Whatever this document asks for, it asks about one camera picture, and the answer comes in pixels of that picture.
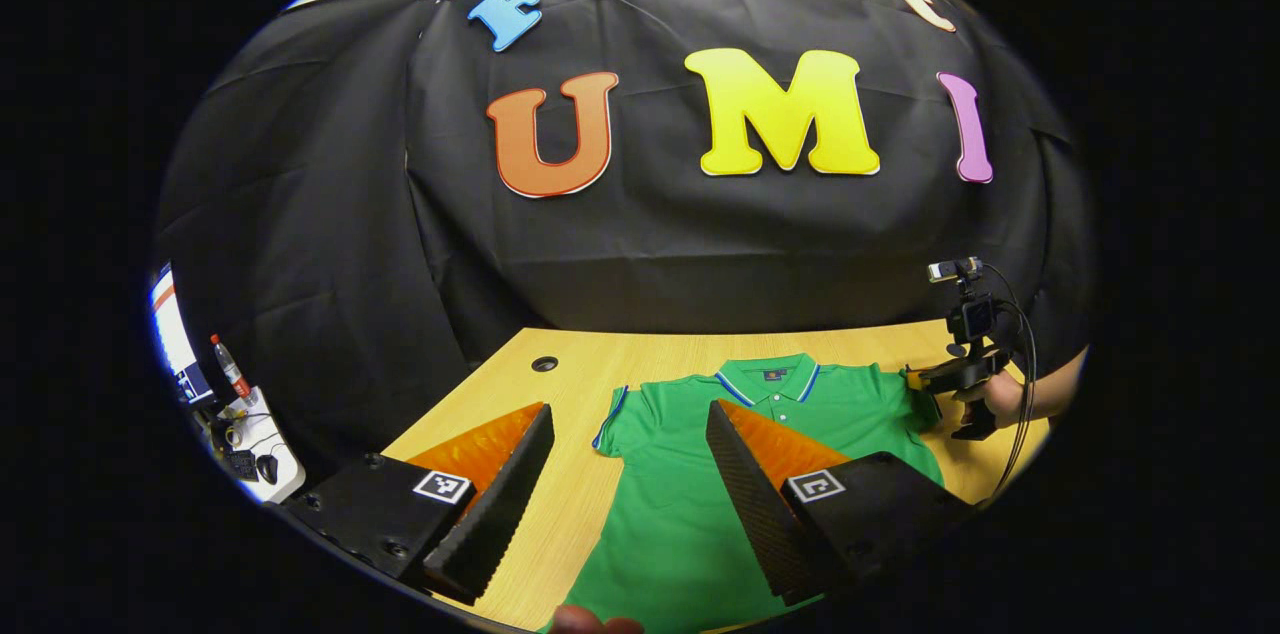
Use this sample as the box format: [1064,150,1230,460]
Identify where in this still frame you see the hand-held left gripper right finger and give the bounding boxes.
[705,399,978,608]

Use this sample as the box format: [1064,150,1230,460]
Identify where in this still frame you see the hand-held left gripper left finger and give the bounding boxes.
[282,401,556,605]

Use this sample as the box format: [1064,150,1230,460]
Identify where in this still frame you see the green T-shirt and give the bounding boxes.
[540,352,946,634]

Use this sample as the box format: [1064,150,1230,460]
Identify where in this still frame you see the white side desk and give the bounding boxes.
[195,384,307,505]

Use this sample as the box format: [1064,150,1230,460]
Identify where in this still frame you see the black backdrop cloth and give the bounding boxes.
[155,0,1096,475]

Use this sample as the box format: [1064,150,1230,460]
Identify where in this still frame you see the red capped bottle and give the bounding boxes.
[209,334,253,403]

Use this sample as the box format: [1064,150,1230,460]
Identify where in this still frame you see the computer monitor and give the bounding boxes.
[150,262,216,407]

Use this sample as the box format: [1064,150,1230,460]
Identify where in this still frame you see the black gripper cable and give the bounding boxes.
[975,262,1039,500]

